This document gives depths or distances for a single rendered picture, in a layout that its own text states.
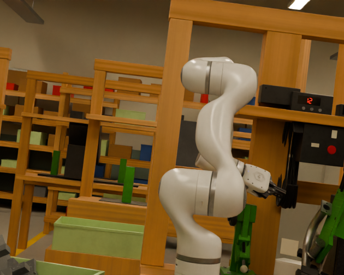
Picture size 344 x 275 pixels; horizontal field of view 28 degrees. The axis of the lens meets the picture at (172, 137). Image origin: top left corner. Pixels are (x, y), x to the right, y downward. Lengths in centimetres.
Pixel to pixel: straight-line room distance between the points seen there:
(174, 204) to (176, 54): 103
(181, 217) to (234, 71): 48
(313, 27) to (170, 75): 60
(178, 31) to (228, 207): 109
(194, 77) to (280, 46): 81
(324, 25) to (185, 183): 123
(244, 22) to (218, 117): 90
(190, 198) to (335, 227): 76
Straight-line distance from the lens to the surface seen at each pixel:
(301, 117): 263
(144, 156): 930
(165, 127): 267
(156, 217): 269
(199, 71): 201
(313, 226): 253
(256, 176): 242
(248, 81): 199
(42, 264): 211
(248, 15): 275
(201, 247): 180
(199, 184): 178
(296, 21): 279
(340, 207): 241
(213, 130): 188
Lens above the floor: 134
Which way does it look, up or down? 1 degrees up
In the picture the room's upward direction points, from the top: 7 degrees clockwise
